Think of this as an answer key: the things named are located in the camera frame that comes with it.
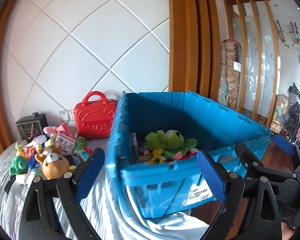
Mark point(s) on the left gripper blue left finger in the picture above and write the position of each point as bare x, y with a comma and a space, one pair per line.
39, 218

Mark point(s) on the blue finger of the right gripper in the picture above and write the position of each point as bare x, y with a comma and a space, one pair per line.
283, 144

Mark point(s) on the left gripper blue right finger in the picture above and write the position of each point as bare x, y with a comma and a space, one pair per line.
229, 189

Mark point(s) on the brown bear plush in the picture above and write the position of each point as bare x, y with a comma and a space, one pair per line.
54, 165

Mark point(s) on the light green frog plush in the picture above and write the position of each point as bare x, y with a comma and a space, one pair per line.
172, 143

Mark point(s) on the yellow snowball clamp toy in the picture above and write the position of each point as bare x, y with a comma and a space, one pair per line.
158, 157

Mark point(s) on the teal plush with blue hair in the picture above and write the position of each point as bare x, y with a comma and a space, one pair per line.
35, 169

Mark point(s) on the dark green plush toy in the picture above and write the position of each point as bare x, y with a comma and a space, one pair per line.
19, 165

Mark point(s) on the teal and red toothpaste box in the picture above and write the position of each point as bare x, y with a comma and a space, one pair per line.
84, 154

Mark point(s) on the yellow duck plush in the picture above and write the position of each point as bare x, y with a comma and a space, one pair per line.
22, 149

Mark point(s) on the pink white carton box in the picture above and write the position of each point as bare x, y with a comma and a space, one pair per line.
66, 143

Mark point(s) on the green card package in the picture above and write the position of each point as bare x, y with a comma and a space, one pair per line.
79, 145

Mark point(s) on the pink pig plush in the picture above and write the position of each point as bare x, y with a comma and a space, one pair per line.
49, 130

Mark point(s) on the blue plastic storage crate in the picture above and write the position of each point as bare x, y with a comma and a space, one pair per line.
161, 189

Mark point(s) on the black gift box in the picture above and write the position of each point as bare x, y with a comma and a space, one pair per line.
31, 126

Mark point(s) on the red bear suitcase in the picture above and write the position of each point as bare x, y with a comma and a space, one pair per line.
94, 116

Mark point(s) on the rolled patterned carpet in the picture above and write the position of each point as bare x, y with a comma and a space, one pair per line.
231, 60

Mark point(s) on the wooden slat room divider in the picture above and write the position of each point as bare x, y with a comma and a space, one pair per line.
255, 84

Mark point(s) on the white wall socket panel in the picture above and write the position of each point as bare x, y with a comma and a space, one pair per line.
67, 115

